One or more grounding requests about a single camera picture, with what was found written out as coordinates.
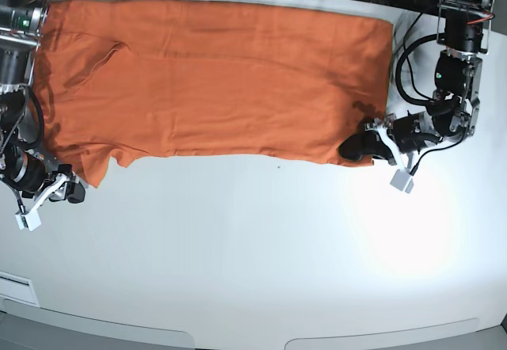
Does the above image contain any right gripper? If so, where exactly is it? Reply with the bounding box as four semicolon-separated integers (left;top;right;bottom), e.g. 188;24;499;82
16;164;86;212

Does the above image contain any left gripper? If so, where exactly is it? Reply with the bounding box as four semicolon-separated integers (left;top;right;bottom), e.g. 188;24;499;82
339;114;414;174

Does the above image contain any orange T-shirt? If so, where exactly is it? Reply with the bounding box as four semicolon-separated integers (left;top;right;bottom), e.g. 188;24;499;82
34;0;393;186

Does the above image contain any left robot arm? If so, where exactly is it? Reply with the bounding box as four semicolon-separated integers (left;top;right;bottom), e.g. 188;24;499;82
338;0;495;176

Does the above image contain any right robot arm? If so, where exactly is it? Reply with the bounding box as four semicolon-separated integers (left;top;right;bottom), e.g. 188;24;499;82
1;0;86;215

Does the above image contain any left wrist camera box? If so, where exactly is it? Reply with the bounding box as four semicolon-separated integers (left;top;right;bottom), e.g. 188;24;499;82
390;169;414;194

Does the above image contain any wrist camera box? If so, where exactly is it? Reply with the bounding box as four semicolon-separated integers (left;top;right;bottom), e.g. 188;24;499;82
15;210;41;232
390;169;414;194

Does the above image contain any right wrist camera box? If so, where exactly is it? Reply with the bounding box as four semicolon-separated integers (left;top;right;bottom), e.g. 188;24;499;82
15;210;41;232

